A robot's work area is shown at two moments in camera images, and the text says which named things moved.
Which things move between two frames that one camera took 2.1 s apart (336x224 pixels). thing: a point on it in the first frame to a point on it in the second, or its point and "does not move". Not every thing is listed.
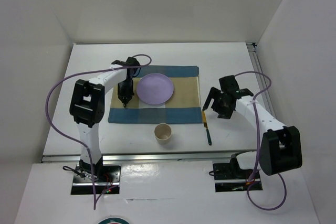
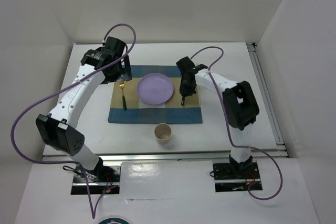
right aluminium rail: x=255 y=66 does not move
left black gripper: x=128 y=94 to x=125 y=72
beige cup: x=163 y=132 does not move
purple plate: x=155 y=88 does not move
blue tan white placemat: x=184 y=106 does not move
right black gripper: x=224 y=113 to x=189 y=92
